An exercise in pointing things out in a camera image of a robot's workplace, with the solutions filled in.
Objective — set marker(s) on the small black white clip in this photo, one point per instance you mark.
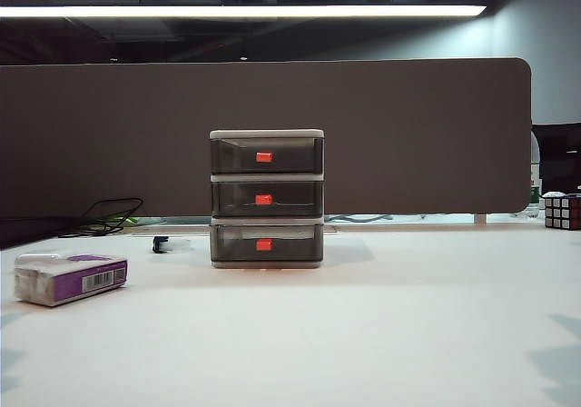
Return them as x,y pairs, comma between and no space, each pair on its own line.
160,245

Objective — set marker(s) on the brown desk divider panel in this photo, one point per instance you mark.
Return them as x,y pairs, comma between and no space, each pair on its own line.
136,130

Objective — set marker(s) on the long ceiling light strip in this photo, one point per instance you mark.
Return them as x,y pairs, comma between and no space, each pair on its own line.
227,11

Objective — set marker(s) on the purple white napkin pack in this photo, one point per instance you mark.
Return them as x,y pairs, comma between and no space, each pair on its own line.
91,271

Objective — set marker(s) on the white divider foot bracket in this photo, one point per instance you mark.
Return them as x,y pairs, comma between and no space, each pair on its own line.
479,219

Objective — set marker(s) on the clear bottle green label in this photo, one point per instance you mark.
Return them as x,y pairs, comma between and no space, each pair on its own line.
535,180

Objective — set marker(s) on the white drawer cabinet frame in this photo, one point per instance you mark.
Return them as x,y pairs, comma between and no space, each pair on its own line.
268,132

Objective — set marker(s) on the rubik's cube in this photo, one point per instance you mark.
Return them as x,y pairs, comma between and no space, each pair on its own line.
563,209

